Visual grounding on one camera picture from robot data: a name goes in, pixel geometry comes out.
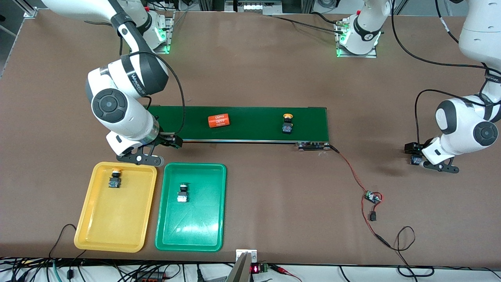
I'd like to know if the thin black table cable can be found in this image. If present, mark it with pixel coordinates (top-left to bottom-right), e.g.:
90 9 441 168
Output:
49 224 87 259

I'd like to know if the grey metal mount bracket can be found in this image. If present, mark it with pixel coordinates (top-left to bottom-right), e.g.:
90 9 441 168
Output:
226 249 258 282

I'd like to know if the green conveyor belt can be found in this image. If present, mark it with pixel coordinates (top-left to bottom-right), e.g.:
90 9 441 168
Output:
143 105 332 152

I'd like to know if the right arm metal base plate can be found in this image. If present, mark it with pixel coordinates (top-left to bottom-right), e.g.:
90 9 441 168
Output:
149 12 175 54

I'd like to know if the black cable across table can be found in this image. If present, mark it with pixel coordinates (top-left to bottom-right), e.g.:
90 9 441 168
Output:
311 12 347 26
270 15 345 34

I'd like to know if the aluminium frame profile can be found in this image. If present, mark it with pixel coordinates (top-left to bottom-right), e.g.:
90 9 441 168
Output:
18 0 38 18

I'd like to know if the red black conveyor cable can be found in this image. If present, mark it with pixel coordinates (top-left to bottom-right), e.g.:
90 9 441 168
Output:
330 144 392 249

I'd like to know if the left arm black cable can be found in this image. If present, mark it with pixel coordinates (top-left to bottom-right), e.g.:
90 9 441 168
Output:
391 0 501 147

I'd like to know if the yellow plastic tray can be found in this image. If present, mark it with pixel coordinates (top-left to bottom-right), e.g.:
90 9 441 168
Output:
74 162 157 253

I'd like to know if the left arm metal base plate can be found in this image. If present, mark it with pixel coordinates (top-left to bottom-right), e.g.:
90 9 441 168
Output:
336 20 377 58

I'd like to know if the green plastic tray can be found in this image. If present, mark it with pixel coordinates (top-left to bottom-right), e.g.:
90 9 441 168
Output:
155 162 227 252

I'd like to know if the looped black power cable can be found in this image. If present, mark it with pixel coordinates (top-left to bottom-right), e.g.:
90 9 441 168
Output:
386 226 435 278

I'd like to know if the black power strip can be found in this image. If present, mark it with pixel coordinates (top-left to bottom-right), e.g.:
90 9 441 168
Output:
135 272 167 282

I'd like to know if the white light fixture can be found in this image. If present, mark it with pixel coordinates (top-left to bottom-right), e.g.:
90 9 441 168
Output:
235 1 283 14

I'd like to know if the red clip lead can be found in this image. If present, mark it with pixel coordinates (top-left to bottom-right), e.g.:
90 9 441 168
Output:
270 264 303 282

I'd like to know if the orange cylindrical battery cell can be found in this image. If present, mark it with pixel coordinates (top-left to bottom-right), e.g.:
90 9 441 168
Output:
207 114 231 129

